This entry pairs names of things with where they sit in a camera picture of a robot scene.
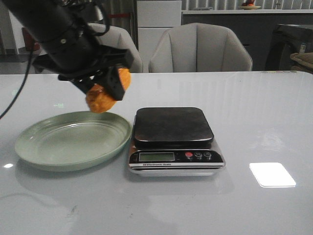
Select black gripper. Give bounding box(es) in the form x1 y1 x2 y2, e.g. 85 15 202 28
33 46 134 101

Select orange corn cob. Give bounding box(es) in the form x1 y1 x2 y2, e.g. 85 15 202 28
86 68 131 113

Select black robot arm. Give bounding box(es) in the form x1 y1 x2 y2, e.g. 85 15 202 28
3 0 134 101

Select left grey armchair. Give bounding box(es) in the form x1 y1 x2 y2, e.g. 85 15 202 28
95 26 143 73

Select grey armchair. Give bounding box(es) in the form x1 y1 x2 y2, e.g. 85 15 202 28
149 23 253 73
95 26 143 73

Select light green plate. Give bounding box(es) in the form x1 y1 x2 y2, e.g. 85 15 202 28
15 111 132 172

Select white drawer cabinet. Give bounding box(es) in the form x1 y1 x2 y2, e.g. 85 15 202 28
137 0 182 72

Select silver digital kitchen scale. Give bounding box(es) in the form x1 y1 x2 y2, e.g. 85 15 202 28
128 107 226 177

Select right grey armchair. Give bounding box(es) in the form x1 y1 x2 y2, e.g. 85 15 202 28
149 23 253 73

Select dark grey counter sideboard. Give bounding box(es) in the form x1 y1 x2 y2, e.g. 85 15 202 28
182 9 313 71

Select fruit bowl on counter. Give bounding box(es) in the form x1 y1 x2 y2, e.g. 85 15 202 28
239 0 261 10

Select black appliance at right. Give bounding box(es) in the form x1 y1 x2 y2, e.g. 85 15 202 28
265 24 313 71

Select brown cushion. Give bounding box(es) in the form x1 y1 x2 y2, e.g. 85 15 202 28
290 52 313 74

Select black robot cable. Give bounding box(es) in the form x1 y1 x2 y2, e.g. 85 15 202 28
0 50 34 120

